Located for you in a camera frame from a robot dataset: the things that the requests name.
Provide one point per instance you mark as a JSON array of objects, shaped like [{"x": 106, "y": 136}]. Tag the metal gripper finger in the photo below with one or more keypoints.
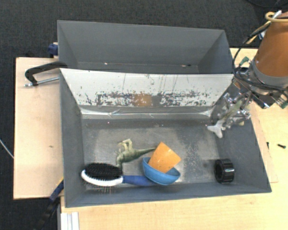
[
  {"x": 242, "y": 118},
  {"x": 226, "y": 100}
]

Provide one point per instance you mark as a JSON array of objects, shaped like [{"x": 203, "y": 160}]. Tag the small black screw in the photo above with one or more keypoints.
[{"x": 282, "y": 146}]

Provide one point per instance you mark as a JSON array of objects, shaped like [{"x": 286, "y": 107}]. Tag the orange cup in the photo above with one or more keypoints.
[{"x": 163, "y": 157}]

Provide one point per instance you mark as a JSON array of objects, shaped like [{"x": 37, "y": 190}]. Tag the blue bowl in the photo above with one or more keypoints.
[{"x": 162, "y": 177}]

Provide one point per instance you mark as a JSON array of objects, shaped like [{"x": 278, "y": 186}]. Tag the grey metal bin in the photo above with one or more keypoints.
[{"x": 134, "y": 47}]

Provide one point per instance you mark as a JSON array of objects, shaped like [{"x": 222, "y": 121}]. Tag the green toy dinosaur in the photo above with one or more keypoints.
[{"x": 128, "y": 154}]

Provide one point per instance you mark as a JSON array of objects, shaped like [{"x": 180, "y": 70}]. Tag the black white and blue hairbrush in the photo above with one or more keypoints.
[{"x": 103, "y": 174}]

